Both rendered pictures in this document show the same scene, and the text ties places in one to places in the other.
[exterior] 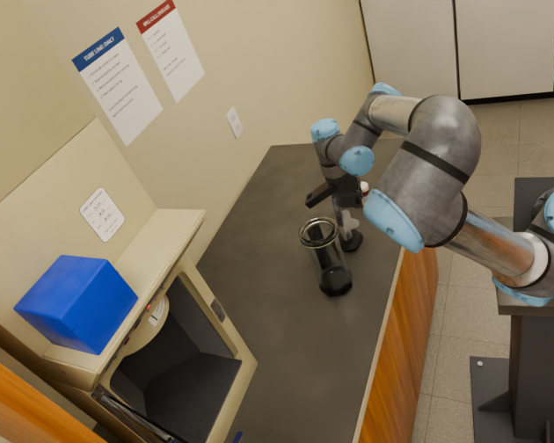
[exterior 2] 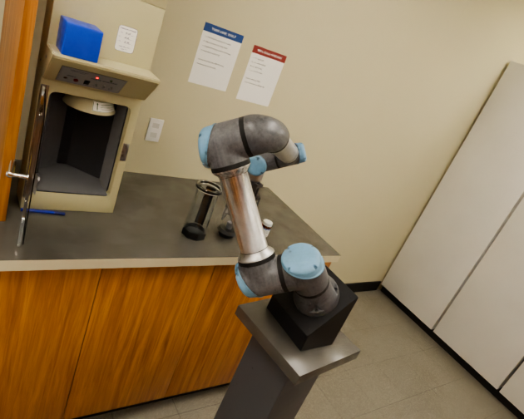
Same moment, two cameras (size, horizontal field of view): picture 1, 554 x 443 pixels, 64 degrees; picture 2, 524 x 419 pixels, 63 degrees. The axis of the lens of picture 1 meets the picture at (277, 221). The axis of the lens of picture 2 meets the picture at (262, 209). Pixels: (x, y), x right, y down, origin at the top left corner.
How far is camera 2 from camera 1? 87 cm
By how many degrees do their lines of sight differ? 19
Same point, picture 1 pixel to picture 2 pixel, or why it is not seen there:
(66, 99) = not seen: outside the picture
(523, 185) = not seen: hidden behind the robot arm
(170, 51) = (259, 75)
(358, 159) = (254, 161)
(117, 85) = (214, 55)
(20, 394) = (29, 23)
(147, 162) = (190, 100)
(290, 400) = (101, 229)
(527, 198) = not seen: hidden behind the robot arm
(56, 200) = (116, 11)
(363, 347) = (159, 253)
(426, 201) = (222, 135)
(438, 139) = (250, 117)
